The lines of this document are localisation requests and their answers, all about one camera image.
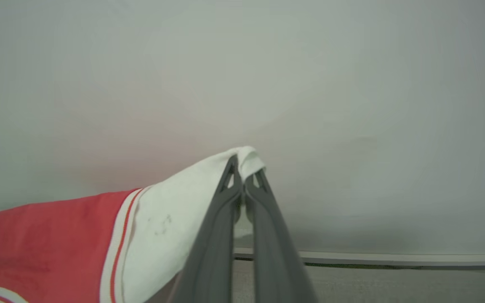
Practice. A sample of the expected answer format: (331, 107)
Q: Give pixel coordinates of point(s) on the red and white jersey shirt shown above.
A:
(57, 235)

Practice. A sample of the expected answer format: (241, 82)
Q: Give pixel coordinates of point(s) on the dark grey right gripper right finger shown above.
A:
(274, 252)

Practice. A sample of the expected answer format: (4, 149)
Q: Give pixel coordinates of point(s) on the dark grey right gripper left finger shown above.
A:
(213, 244)

